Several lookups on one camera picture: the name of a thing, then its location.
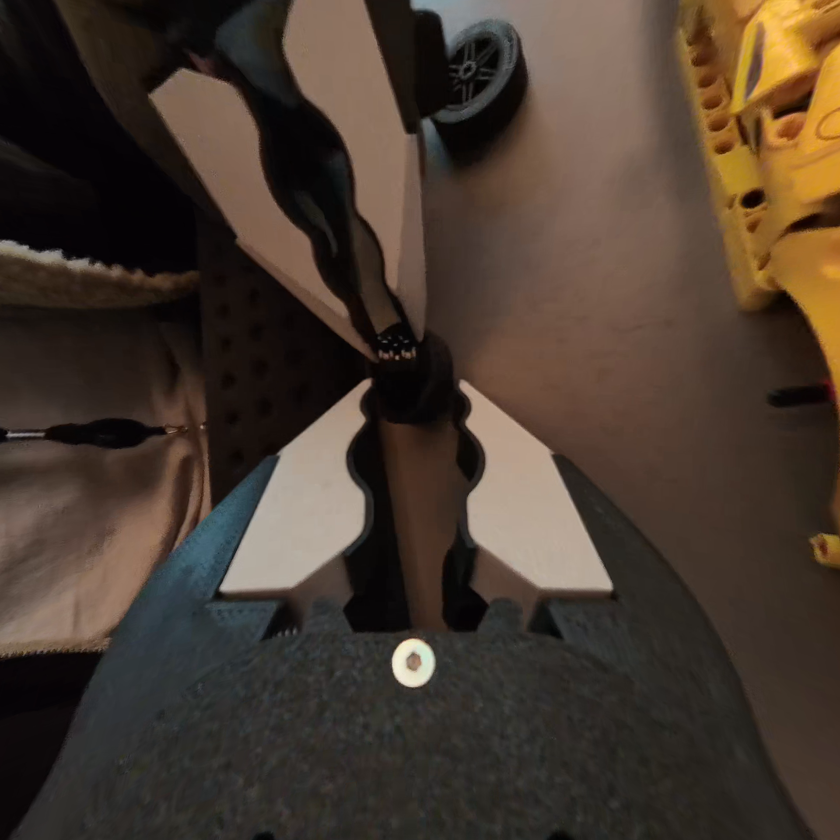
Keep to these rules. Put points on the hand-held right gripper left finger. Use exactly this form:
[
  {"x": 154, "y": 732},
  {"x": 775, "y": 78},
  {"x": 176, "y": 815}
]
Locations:
[{"x": 295, "y": 525}]

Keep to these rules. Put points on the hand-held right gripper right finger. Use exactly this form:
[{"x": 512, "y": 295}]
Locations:
[{"x": 531, "y": 525}]

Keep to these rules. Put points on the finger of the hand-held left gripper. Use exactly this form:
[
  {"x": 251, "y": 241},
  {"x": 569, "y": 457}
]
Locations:
[
  {"x": 367, "y": 118},
  {"x": 216, "y": 170}
]

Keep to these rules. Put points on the black ridged toy part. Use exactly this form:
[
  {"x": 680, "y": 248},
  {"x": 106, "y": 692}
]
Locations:
[
  {"x": 397, "y": 344},
  {"x": 476, "y": 69}
]

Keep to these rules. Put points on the black toy car tyre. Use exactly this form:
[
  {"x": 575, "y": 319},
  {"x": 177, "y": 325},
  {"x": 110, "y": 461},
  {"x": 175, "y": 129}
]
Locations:
[
  {"x": 512, "y": 72},
  {"x": 426, "y": 394}
]

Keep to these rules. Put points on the yellow toy brick car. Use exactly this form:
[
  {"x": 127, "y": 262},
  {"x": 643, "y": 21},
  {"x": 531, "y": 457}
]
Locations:
[{"x": 787, "y": 164}]

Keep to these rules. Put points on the grey desk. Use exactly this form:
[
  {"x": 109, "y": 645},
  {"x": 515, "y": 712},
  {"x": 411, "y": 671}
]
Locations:
[{"x": 590, "y": 295}]

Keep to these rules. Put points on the brown fleece-lined jacket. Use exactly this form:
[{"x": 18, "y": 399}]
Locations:
[{"x": 79, "y": 275}]

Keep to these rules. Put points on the grey shirt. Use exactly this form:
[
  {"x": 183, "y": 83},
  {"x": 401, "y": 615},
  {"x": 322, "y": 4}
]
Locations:
[{"x": 85, "y": 525}]

